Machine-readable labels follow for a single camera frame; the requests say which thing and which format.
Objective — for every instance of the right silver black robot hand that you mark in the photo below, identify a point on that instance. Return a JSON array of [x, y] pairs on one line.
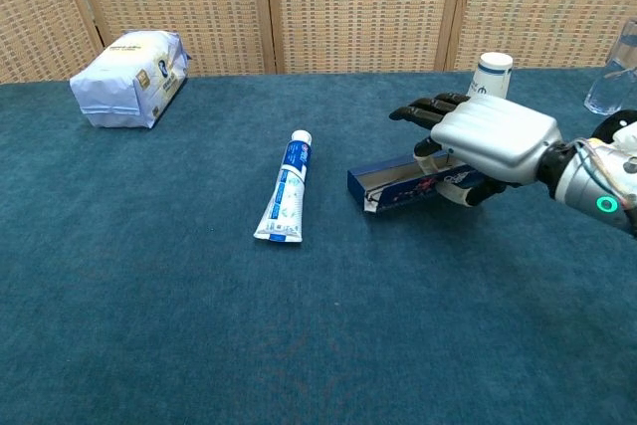
[[497, 136]]

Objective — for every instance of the blue folding glasses case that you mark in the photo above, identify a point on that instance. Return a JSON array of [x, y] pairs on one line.
[[413, 196]]

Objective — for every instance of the white paper cup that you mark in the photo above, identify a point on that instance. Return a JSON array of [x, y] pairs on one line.
[[492, 76]]

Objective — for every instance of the clear plastic water bottle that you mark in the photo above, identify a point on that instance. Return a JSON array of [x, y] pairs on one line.
[[604, 94]]

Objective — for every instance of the black white penguin plush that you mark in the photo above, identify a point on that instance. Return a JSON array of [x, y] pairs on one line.
[[614, 124]]

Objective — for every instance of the woven wicker folding screen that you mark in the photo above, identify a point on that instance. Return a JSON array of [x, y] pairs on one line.
[[348, 7]]

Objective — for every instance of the white blue toothpaste tube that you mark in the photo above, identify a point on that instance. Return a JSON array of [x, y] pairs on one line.
[[286, 191]]

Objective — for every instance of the white tissue pack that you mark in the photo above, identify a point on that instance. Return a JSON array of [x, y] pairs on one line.
[[124, 81]]

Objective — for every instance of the teal table carpet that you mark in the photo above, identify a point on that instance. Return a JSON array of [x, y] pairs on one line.
[[149, 295]]

